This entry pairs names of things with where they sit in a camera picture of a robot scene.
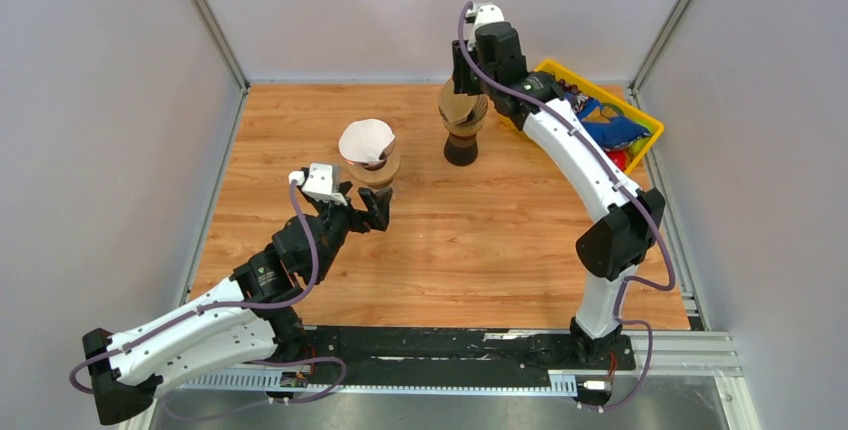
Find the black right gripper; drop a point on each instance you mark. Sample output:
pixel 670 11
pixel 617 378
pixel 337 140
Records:
pixel 460 78

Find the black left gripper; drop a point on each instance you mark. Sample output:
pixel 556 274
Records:
pixel 378 209

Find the wooden ring dripper holder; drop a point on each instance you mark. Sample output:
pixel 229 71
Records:
pixel 376 176

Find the clear plastic cone dripper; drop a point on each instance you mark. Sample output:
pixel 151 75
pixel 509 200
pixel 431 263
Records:
pixel 368 155

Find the brown paper coffee filter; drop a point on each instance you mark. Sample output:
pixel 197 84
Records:
pixel 459 108

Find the white paper coffee filter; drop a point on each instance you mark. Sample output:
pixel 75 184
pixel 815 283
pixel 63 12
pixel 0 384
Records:
pixel 368 130

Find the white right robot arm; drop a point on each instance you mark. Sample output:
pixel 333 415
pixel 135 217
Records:
pixel 625 218

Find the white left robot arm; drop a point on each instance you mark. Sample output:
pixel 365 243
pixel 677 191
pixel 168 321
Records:
pixel 246 317

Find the yellow plastic bin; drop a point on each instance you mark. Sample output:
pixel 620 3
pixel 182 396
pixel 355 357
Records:
pixel 629 116

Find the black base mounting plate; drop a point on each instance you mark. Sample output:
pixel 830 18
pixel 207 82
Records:
pixel 449 357

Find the red apple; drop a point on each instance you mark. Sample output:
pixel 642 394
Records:
pixel 619 158

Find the green apple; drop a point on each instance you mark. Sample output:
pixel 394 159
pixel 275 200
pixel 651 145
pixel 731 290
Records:
pixel 639 144

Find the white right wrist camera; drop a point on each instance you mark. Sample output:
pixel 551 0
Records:
pixel 481 14

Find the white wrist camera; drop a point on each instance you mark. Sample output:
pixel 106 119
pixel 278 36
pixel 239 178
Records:
pixel 481 14
pixel 320 182

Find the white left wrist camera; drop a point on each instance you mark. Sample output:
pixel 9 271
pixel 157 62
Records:
pixel 320 182

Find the aluminium frame rail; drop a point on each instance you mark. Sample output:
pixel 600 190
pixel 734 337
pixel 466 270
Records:
pixel 600 377

